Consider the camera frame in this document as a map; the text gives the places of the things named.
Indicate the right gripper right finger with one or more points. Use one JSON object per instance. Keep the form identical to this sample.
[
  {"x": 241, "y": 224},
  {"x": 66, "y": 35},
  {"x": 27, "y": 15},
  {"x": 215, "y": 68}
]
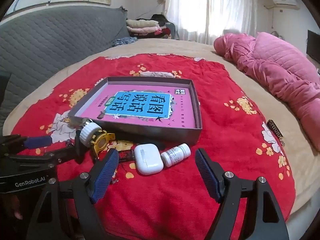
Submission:
[{"x": 263, "y": 218}]

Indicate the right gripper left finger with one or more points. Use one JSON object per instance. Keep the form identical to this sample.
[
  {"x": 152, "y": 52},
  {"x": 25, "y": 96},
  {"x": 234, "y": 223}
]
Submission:
[{"x": 50, "y": 217}]

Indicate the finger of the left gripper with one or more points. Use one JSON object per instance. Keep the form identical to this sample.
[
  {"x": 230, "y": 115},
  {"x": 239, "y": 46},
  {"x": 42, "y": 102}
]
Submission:
[
  {"x": 14, "y": 144},
  {"x": 55, "y": 157}
]

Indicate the white earbuds case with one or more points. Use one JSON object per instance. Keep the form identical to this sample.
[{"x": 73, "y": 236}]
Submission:
[{"x": 148, "y": 159}]

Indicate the small white pill bottle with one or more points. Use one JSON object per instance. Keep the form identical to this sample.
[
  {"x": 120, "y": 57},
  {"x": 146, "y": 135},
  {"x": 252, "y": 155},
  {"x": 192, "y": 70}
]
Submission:
[{"x": 175, "y": 155}]

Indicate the person's left hand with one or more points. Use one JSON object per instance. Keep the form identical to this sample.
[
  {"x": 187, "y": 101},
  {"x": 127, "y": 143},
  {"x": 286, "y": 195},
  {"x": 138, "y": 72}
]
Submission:
[{"x": 12, "y": 205}]

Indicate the small red patterned lighter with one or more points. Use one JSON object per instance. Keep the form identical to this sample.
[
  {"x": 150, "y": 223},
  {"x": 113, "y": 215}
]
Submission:
[{"x": 127, "y": 155}]

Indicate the beige bed sheet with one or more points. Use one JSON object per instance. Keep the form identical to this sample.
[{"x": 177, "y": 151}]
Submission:
[{"x": 302, "y": 157}]

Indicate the grey quilted headboard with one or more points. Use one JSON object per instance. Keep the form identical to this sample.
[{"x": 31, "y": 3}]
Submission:
[{"x": 37, "y": 45}]

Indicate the grey cardboard box tray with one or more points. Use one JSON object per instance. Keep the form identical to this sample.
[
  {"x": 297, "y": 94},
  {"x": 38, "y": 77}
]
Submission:
[{"x": 181, "y": 135}]

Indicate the pink Chinese workbook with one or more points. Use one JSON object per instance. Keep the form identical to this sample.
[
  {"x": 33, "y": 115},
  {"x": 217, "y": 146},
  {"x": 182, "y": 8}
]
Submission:
[{"x": 161, "y": 106}]

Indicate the blue patterned cloth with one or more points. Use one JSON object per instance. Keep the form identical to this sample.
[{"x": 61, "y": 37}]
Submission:
[{"x": 124, "y": 41}]

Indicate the pink quilted duvet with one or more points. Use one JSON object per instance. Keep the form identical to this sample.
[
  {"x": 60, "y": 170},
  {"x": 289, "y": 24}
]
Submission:
[{"x": 282, "y": 70}]

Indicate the folded clothes pile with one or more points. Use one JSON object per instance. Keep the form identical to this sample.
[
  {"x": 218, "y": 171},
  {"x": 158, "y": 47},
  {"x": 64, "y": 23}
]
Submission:
[{"x": 156, "y": 27}]

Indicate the white sheer curtain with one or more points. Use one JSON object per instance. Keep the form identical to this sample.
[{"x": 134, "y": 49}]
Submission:
[{"x": 203, "y": 21}]

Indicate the white air conditioner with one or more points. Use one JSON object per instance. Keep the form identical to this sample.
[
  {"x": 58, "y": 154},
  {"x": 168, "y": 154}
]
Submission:
[{"x": 292, "y": 3}]

